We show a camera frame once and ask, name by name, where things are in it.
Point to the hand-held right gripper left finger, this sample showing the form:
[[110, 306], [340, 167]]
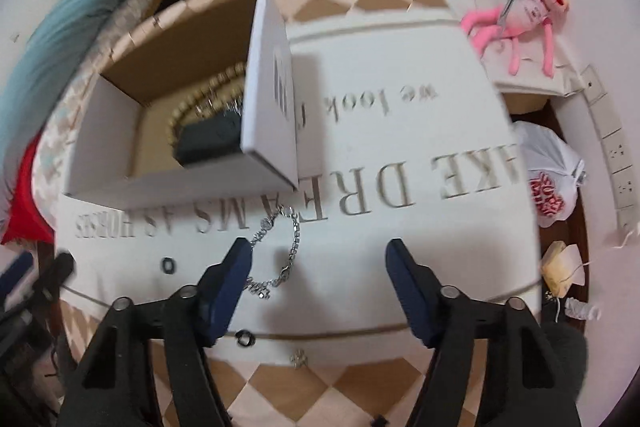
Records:
[[231, 289]]

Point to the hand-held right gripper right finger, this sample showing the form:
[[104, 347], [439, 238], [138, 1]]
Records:
[[410, 292]]

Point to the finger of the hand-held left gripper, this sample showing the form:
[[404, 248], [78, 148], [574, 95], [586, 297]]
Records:
[[56, 271], [15, 278]]

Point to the white jewelry box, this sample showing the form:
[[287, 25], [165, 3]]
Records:
[[100, 147]]

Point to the white printed mat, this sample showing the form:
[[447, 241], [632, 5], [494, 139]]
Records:
[[400, 232]]

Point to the red cloth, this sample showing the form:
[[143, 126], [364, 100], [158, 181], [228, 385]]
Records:
[[25, 202]]

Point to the small silver earring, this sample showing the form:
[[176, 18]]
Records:
[[299, 358]]

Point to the small black object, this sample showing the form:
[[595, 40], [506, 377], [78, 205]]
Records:
[[380, 422]]

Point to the teal beige patterned cloth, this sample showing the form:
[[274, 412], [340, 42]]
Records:
[[56, 127]]

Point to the small black case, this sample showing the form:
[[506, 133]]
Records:
[[205, 142]]

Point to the beige sachet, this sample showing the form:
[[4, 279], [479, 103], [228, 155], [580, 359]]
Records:
[[557, 264]]

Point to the dark grey fuzzy cloth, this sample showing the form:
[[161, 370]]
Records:
[[565, 357]]

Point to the crumpled clear plastic wrapper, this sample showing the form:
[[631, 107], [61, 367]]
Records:
[[580, 308]]

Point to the white plastic bag red print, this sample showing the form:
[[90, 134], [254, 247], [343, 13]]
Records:
[[545, 147]]

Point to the white power strip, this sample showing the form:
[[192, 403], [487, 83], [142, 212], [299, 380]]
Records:
[[612, 147]]

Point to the pink plush toy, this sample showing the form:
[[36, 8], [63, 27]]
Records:
[[530, 9]]

